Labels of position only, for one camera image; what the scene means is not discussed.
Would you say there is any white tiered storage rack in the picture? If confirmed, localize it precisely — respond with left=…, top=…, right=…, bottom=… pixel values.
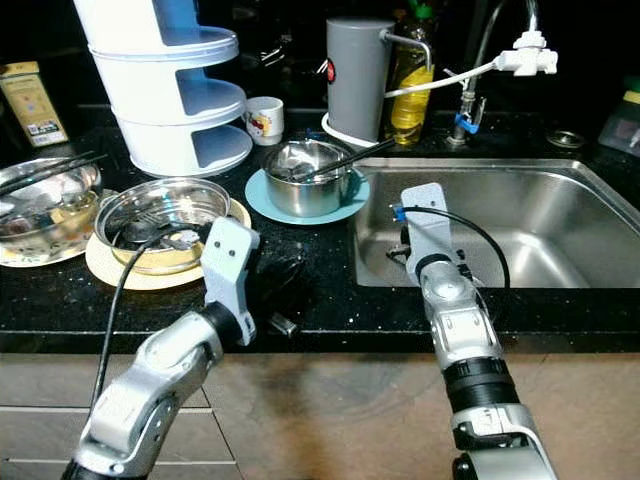
left=72, top=0, right=254, bottom=179

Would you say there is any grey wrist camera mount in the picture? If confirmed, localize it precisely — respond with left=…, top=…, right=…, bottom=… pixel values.
left=200, top=216, right=261, bottom=346
left=398, top=183, right=453, bottom=281

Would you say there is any stainless steel sink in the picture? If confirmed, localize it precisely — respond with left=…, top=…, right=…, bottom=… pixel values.
left=350, top=158, right=640, bottom=291

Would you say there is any cream round plate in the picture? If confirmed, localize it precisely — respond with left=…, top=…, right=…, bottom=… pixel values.
left=84, top=198, right=253, bottom=291

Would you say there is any round metal drain stopper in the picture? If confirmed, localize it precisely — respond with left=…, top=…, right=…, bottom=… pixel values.
left=547, top=130, right=588, bottom=151

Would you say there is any perforated steel steamer basket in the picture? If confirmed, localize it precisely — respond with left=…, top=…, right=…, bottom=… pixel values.
left=93, top=178, right=233, bottom=276

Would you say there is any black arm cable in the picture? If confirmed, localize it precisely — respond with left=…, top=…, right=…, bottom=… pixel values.
left=95, top=225, right=221, bottom=406
left=400, top=205, right=511, bottom=291

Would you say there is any dark chopsticks pair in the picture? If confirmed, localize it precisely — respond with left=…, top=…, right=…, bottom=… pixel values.
left=0, top=150, right=106, bottom=196

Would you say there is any floral patterned plate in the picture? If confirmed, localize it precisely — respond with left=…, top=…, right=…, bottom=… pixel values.
left=0, top=235, right=96, bottom=268

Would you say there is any white water hose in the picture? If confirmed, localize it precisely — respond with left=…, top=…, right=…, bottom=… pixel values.
left=320, top=55, right=506, bottom=151

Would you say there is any shiny steel bowl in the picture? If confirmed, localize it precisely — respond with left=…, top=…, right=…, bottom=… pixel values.
left=0, top=158, right=103, bottom=256

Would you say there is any small stainless steel pot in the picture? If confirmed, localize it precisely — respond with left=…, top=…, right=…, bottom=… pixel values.
left=263, top=138, right=361, bottom=218

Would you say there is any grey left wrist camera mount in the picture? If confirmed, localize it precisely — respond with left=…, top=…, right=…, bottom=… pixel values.
left=200, top=216, right=261, bottom=346

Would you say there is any chrome gooseneck faucet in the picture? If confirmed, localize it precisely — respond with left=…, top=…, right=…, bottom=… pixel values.
left=448, top=0, right=546, bottom=149

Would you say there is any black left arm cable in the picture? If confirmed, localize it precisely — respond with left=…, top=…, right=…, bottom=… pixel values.
left=95, top=225, right=221, bottom=406

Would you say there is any white printed mug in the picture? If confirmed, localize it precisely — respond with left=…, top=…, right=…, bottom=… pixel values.
left=244, top=96, right=285, bottom=147

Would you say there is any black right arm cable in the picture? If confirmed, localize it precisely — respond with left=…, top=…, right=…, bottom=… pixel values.
left=400, top=205, right=511, bottom=291

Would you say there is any black chopsticks pair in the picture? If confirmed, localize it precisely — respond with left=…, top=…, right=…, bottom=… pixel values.
left=295, top=135, right=401, bottom=183

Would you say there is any yellow cardboard box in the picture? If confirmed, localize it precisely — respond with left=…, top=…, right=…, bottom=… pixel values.
left=0, top=62, right=69, bottom=149

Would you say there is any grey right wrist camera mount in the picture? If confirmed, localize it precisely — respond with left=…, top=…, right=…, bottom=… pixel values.
left=398, top=183, right=453, bottom=281

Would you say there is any teal round plate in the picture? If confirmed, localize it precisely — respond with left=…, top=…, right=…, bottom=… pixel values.
left=244, top=165, right=371, bottom=226

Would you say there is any yellow cooking oil bottle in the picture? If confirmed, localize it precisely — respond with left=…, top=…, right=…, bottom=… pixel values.
left=388, top=0, right=436, bottom=146

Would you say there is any brown cabinet drawer front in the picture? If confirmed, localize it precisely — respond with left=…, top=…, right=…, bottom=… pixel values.
left=0, top=460, right=241, bottom=480
left=0, top=355, right=209, bottom=409
left=0, top=408, right=229, bottom=461

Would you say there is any brown cabinet door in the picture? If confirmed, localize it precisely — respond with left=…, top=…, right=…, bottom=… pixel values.
left=205, top=352, right=640, bottom=480

